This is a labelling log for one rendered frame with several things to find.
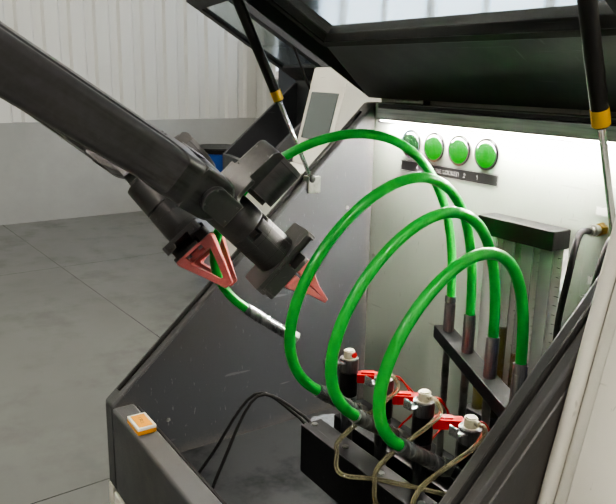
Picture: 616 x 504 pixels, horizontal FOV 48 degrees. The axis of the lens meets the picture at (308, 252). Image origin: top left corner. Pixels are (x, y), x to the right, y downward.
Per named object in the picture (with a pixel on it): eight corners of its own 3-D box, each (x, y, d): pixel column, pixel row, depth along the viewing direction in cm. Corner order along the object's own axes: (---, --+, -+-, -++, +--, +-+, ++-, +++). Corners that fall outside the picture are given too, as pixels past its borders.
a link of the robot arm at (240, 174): (164, 171, 85) (197, 206, 79) (228, 103, 85) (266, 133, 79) (217, 216, 94) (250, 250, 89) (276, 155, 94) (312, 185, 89)
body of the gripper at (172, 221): (220, 228, 107) (189, 192, 107) (202, 228, 97) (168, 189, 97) (190, 256, 108) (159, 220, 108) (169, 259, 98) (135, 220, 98)
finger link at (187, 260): (253, 268, 105) (213, 221, 105) (243, 271, 98) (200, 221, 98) (220, 297, 106) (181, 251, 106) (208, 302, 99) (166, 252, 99)
